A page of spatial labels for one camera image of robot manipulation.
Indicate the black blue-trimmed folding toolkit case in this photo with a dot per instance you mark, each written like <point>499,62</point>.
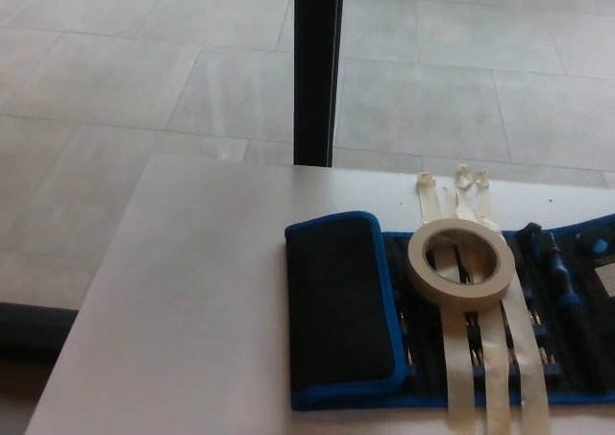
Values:
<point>336,286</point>

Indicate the beige masking tape roll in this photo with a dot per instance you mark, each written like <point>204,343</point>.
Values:
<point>417,272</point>

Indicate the black tool tip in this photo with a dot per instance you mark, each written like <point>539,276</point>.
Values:
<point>531,232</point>

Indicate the black vertical window post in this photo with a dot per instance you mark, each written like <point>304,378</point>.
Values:
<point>314,70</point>

